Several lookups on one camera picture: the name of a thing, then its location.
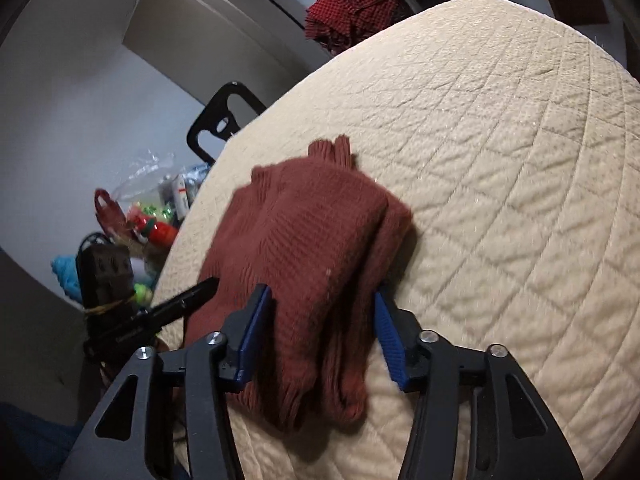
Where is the red checked cloth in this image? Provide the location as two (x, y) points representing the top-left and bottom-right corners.
(305, 0), (413, 56)

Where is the teal cloth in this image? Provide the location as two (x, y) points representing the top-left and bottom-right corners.
(51, 255), (84, 306)

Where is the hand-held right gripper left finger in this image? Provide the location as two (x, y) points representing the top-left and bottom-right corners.
(57, 284), (275, 480)

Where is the red and green toy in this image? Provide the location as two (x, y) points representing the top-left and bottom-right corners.
(127, 215), (179, 247)

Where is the beige quilted blanket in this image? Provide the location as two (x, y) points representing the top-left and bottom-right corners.
(150, 0), (640, 480)

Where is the grey door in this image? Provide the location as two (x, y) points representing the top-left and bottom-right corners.
(122, 0), (321, 126)

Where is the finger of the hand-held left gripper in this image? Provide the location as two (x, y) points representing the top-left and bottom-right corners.
(147, 277), (221, 334)

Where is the white carton box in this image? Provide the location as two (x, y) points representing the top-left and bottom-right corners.
(170, 175), (194, 216)

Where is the rust brown knit sweater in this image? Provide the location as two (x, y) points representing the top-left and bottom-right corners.
(184, 134), (416, 433)

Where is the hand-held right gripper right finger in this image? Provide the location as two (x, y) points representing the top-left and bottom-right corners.
(374, 290), (586, 480)

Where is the red gift bag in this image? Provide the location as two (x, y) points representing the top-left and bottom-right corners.
(94, 188), (131, 241)

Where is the clear plastic bag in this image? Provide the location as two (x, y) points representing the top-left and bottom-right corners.
(112, 149), (211, 221)

